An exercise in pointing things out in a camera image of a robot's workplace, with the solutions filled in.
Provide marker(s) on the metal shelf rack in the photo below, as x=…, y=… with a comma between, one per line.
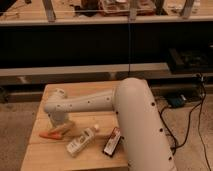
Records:
x=80, y=12

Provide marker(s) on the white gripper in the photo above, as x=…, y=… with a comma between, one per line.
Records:
x=61, y=123

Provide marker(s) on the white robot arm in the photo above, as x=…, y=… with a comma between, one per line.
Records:
x=144, y=139

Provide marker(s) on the white plastic bottle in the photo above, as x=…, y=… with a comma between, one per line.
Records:
x=76, y=145

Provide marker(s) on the orange carrot-shaped pepper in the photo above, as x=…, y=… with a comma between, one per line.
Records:
x=55, y=136

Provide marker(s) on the black rectangular box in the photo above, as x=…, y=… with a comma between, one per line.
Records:
x=112, y=142

